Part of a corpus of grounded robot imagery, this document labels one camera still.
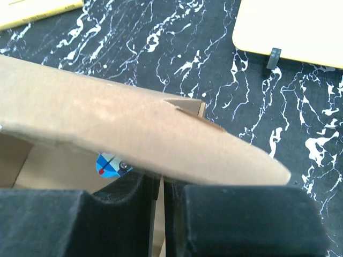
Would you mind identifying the blue toy car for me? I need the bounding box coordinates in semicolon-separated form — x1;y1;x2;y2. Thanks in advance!
96;153;133;178

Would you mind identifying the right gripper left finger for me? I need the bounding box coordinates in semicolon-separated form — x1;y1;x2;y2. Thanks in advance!
1;171;159;256

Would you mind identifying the white board yellow frame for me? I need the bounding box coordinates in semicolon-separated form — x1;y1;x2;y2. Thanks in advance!
232;1;342;69

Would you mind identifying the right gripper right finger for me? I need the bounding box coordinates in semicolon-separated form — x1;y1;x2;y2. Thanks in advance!
164;182;330;256

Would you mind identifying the yellow pad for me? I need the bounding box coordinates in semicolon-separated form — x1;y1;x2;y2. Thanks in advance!
1;0;84;31

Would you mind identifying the cardboard box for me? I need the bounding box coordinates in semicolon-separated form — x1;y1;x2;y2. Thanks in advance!
0;55;292;257

